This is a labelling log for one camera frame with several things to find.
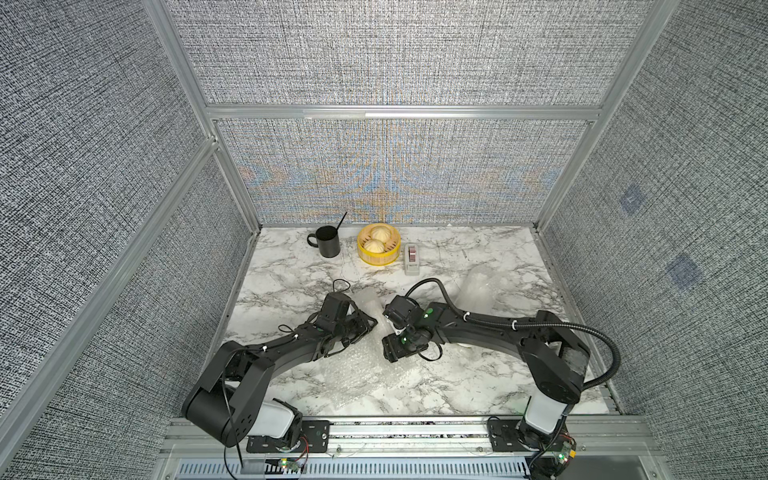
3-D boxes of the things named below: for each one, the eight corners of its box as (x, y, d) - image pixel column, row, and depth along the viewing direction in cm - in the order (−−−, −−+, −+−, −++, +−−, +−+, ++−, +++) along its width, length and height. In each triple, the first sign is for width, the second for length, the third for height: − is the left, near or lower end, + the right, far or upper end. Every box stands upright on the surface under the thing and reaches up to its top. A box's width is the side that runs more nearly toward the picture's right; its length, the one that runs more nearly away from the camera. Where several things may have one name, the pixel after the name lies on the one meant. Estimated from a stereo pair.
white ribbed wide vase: (458, 319, 96) (464, 306, 90) (451, 278, 106) (456, 264, 100) (497, 319, 96) (506, 306, 90) (486, 278, 106) (493, 264, 100)
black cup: (309, 257, 111) (304, 242, 105) (312, 240, 116) (308, 225, 110) (339, 257, 111) (336, 242, 105) (341, 240, 116) (338, 225, 110)
